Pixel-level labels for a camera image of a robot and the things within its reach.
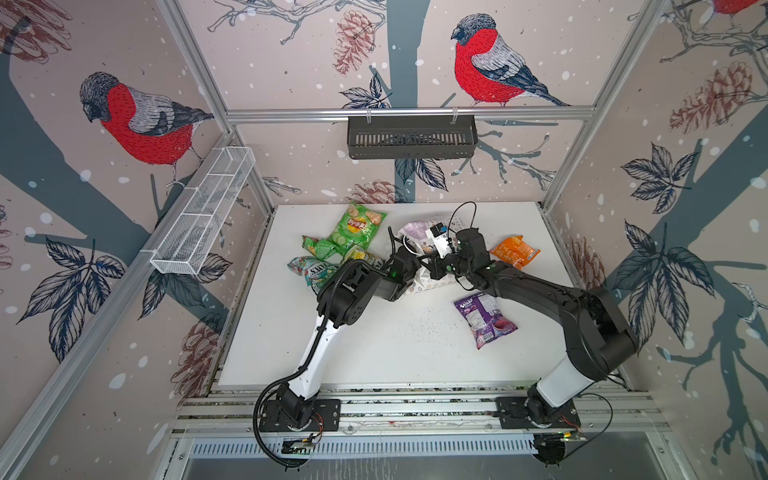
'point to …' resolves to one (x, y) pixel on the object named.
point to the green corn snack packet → (334, 247)
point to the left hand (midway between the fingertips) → (446, 253)
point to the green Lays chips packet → (358, 227)
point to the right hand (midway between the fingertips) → (418, 261)
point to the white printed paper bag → (430, 239)
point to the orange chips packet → (516, 251)
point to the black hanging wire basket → (412, 139)
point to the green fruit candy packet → (356, 252)
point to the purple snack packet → (484, 319)
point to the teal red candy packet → (315, 271)
